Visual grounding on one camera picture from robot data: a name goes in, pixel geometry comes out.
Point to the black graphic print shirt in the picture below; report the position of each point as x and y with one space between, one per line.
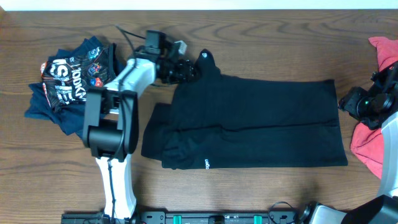
66 80

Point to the red cloth garment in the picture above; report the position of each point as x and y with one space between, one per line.
368 145

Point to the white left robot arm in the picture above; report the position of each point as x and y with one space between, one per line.
111 126

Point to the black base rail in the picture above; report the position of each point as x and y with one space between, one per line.
280 212

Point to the folded navy blue shirt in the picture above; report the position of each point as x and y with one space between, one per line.
70 117

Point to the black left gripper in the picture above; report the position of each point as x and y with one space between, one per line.
185 73

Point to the plain black t-shirt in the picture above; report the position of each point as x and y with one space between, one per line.
221 121

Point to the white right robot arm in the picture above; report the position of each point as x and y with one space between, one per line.
382 113

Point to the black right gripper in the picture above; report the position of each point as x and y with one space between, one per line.
351 101

